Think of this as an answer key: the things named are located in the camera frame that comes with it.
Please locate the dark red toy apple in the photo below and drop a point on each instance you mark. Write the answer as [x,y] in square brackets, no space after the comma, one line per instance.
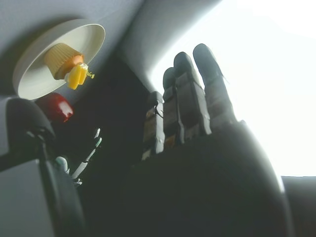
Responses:
[58,107]

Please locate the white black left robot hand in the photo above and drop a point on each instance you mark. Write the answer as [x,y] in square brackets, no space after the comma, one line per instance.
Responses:
[209,185]

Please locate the toy cupcake with fruit topping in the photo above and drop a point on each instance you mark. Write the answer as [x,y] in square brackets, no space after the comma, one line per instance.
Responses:
[60,59]

